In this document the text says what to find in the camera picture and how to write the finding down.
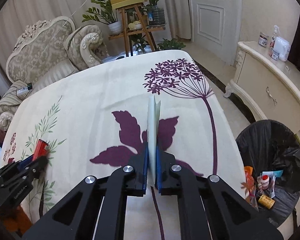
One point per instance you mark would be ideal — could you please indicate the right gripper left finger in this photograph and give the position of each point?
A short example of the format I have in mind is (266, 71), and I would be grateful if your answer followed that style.
(96, 207)

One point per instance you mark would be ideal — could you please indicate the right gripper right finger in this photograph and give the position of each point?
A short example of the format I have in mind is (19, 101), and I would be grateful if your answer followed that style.
(208, 207)

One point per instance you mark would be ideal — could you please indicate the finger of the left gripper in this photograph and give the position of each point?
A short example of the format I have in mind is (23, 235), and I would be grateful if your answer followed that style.
(26, 159)
(35, 168)

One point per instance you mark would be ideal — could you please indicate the red can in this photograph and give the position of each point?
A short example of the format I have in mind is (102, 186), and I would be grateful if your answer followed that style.
(41, 149)

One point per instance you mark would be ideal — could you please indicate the orange printed wrapper bag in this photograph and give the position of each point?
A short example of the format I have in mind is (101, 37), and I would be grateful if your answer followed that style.
(250, 187)

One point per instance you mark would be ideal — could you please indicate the yellow bottle black cap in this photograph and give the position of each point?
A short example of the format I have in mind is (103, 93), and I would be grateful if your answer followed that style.
(266, 201)

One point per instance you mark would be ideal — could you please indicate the white bottle red cap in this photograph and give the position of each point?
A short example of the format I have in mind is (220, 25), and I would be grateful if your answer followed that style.
(264, 181)

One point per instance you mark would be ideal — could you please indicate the teal white tube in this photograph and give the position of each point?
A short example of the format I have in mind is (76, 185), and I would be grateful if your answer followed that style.
(270, 174)

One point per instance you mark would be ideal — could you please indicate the white paper envelope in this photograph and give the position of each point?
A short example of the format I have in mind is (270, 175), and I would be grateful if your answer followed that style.
(152, 132)

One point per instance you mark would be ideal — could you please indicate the red white snack packet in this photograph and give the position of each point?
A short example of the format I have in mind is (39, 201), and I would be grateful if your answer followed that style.
(272, 187)

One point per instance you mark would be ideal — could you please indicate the black lined trash bin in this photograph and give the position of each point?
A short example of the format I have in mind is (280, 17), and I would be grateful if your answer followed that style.
(269, 146)

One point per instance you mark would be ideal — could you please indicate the white power strip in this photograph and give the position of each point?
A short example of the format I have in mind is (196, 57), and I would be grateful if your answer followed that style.
(25, 89)

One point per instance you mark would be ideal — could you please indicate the floral cream tablecloth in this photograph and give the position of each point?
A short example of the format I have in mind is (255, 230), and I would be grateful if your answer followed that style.
(94, 121)

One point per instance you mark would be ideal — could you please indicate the cream ornate sofa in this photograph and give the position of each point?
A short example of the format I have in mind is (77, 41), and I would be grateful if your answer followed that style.
(46, 52)

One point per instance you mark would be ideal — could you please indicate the cream tv cabinet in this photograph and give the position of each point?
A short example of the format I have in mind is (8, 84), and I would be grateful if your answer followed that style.
(269, 88)

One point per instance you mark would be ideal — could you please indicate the small white tin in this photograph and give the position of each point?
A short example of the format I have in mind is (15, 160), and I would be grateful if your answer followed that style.
(275, 55)

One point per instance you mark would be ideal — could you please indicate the small floor plant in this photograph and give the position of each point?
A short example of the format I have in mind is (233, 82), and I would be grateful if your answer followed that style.
(172, 44)

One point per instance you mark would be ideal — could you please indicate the potted plant white pot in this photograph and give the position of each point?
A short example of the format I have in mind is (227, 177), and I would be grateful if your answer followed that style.
(102, 12)

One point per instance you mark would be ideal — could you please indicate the small dark jar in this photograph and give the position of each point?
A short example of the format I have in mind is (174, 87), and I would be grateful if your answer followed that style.
(263, 39)

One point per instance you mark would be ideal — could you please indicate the white detergent bottle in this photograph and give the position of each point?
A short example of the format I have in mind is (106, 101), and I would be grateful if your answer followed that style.
(283, 47)

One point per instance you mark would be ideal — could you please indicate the wooden plant stand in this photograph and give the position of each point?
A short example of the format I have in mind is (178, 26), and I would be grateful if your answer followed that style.
(138, 27)

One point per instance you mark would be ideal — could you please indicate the tall plant glass vase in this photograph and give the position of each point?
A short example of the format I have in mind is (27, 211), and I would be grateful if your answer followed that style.
(155, 14)

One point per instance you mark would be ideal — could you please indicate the white panel door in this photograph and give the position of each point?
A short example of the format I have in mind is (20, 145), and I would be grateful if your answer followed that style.
(216, 26)

